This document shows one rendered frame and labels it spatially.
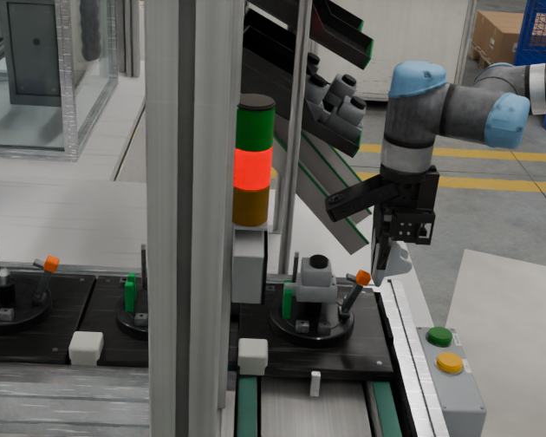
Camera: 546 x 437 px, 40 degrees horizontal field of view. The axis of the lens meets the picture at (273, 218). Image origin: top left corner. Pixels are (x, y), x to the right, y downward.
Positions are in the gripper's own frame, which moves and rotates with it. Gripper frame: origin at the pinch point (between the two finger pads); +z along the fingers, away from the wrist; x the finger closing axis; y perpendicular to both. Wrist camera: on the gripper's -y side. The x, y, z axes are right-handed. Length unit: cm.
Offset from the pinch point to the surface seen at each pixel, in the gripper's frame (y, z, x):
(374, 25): 61, 48, 394
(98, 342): -42.6, 7.3, -10.1
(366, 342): -0.7, 9.2, -4.5
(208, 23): -24, -58, -78
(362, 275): -2.0, -1.0, -0.8
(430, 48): 99, 61, 394
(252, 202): -20.7, -23.2, -21.3
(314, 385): -9.5, 11.5, -13.1
